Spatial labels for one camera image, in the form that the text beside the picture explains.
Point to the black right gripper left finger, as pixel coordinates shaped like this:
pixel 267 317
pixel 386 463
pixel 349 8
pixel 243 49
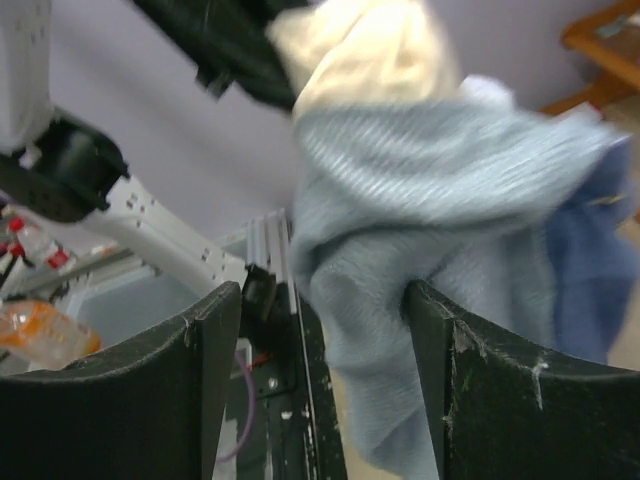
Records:
pixel 150 407

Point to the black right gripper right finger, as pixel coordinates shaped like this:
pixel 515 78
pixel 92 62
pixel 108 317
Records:
pixel 502 407

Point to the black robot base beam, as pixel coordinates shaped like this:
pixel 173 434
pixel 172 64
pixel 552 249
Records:
pixel 281 420

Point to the red capped clear bottle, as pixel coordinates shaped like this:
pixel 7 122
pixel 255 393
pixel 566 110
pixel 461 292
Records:
pixel 39 247

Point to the orange plastic bottle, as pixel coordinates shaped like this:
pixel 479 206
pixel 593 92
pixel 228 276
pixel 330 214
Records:
pixel 38 332

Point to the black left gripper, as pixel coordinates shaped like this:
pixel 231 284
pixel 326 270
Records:
pixel 226 39

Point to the orange wooden shelf rack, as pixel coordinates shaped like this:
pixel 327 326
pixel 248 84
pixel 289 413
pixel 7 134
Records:
pixel 610 39

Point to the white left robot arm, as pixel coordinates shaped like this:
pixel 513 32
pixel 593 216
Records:
pixel 68 172

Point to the blue pillowcase with yellow drawings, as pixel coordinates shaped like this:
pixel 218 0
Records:
pixel 510 214

